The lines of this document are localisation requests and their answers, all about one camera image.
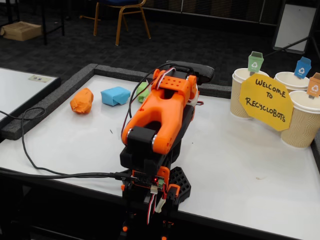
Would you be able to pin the green paper wad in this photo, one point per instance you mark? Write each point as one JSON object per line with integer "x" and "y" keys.
{"x": 142, "y": 91}

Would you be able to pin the blue paper wad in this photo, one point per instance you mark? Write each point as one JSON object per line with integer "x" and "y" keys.
{"x": 115, "y": 96}

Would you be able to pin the orange and black robot arm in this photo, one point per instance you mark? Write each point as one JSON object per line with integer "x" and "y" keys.
{"x": 155, "y": 107}

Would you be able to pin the black robot base with clamp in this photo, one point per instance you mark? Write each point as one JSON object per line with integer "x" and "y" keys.
{"x": 180, "y": 182}

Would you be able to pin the short black foam border strip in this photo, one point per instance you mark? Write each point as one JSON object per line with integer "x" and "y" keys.
{"x": 316, "y": 160}
{"x": 215, "y": 90}

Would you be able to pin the black wrist webcam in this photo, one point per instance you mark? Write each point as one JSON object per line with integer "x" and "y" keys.
{"x": 200, "y": 71}

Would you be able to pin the paper cup with green tag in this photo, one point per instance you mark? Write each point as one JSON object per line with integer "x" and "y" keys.
{"x": 236, "y": 105}

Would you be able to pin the yellow welcome sign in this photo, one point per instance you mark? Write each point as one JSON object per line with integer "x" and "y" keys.
{"x": 265, "y": 102}

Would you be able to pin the green recycling bin tag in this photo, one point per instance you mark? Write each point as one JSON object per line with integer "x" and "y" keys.
{"x": 255, "y": 63}

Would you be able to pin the orange controller board housing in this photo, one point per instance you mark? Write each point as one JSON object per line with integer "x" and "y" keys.
{"x": 163, "y": 175}

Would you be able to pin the paper cup with blue tag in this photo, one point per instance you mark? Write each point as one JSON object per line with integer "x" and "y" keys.
{"x": 287, "y": 82}

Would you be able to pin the black tripod leg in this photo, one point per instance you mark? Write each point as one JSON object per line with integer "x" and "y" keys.
{"x": 287, "y": 47}

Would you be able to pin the paper cup with orange tag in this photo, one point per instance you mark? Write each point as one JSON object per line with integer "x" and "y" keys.
{"x": 302, "y": 125}

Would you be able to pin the blue recycling bin tag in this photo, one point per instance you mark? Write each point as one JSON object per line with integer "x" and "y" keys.
{"x": 302, "y": 68}

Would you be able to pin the orange paper ball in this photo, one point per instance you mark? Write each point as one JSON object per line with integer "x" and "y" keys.
{"x": 82, "y": 101}

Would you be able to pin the orange recycling bin tag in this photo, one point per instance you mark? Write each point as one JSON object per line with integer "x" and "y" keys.
{"x": 315, "y": 86}

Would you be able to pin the small paper label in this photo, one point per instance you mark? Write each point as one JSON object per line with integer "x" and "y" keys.
{"x": 38, "y": 79}

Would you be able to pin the black metal table legs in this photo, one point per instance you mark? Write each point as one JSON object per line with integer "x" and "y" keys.
{"x": 44, "y": 25}

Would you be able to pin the brown cardboard box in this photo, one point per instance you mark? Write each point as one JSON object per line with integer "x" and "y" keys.
{"x": 21, "y": 31}

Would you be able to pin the white panel with dark frame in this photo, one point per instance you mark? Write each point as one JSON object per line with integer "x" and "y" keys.
{"x": 292, "y": 27}

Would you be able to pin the gold frame blue seat chair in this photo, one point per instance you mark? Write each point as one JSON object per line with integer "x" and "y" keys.
{"x": 117, "y": 2}

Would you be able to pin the white board with black frame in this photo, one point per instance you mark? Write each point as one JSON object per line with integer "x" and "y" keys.
{"x": 15, "y": 92}

